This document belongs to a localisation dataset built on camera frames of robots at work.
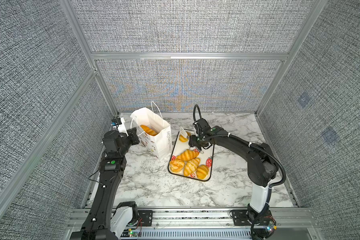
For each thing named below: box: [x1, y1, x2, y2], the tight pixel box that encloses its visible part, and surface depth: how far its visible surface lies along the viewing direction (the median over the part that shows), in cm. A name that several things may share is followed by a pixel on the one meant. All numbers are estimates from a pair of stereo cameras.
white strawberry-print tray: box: [168, 129, 215, 182], surface depth 91 cm
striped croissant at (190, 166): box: [183, 157, 201, 177], surface depth 88 cm
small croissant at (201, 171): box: [196, 165, 209, 180], surface depth 87 cm
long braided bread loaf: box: [140, 124, 158, 136], surface depth 97 cm
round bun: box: [169, 158, 185, 173], surface depth 89 cm
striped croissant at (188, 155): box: [176, 149, 200, 161], surface depth 94 cm
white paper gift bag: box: [130, 101, 173, 160], surface depth 85 cm
